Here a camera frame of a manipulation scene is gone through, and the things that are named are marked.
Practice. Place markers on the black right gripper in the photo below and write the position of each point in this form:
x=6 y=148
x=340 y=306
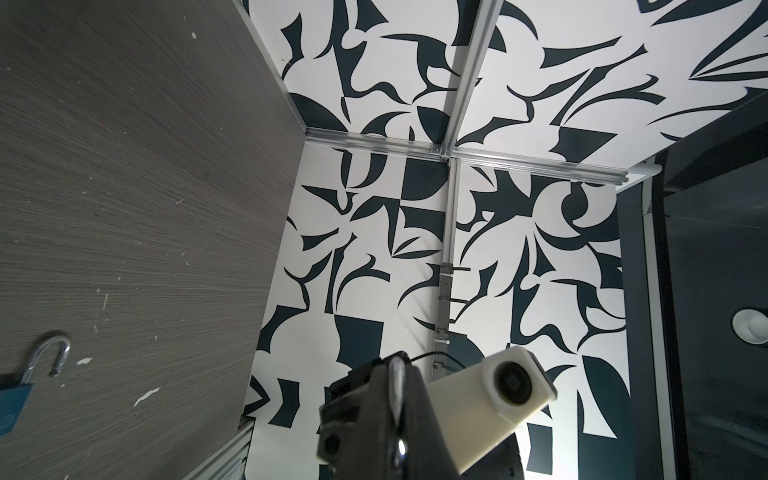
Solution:
x=339 y=413

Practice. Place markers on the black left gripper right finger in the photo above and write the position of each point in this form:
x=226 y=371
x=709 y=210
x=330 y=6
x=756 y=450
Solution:
x=417 y=449

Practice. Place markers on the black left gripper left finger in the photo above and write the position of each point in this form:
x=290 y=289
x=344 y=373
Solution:
x=369 y=450

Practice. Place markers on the blue padlock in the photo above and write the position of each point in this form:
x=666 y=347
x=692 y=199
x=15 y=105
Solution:
x=15 y=391

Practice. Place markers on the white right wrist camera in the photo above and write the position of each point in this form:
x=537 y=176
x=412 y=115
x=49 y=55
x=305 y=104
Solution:
x=480 y=406

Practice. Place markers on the grey wall hook rail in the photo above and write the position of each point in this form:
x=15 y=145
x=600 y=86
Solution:
x=440 y=358

